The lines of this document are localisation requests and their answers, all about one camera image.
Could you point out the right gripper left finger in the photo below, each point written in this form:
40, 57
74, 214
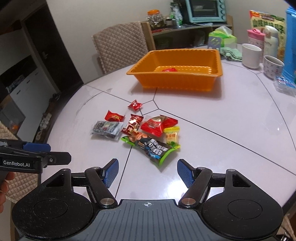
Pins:
100, 180

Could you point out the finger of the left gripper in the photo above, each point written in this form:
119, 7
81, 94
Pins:
55, 158
36, 147

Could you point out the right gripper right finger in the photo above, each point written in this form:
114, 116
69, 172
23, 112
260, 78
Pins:
197, 181

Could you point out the green black snack bag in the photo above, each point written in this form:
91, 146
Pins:
154, 149

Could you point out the silver grey snack packet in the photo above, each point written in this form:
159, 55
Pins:
108, 129

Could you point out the yellow snack packet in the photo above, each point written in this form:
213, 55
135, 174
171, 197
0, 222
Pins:
172, 135

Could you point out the red gold patterned snack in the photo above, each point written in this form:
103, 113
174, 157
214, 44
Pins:
133, 124

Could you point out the large red snack packet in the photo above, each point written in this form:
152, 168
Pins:
156, 125

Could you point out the small red candy packet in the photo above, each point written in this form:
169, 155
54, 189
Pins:
135, 105

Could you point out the person's left hand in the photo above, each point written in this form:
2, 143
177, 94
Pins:
4, 189

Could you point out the orange plastic tray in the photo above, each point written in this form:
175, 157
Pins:
198, 69

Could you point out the red packet in tray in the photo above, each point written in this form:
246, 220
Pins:
170, 70

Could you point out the quilted beige chair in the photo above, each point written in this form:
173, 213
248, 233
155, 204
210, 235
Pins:
120, 45

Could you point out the clear toothpick box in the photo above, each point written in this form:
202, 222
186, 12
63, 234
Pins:
283, 85

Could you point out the green cloth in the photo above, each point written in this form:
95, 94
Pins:
231, 54

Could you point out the patterned small cup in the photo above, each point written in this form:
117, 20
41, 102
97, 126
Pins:
272, 66

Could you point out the white mug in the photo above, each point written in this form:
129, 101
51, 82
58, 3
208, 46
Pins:
251, 55

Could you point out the grey phone stand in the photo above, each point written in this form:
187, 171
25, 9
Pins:
214, 43

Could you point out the blue thermos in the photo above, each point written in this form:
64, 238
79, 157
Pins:
289, 58

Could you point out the green tissue pack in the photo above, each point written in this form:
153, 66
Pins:
225, 33

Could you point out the wooden shelf unit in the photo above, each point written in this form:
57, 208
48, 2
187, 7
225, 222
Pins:
186, 36

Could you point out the pink lidded cup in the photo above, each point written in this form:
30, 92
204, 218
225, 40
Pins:
256, 37

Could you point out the white miffy bottle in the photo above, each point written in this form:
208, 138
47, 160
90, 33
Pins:
271, 41

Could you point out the orange-lid plastic jar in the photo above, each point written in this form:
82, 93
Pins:
155, 19

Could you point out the green white bag on shelf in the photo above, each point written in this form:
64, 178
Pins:
176, 14

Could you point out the teal toaster oven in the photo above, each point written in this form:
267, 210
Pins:
206, 11

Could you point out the sunflower seed bag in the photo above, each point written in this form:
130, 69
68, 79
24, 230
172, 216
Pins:
260, 20

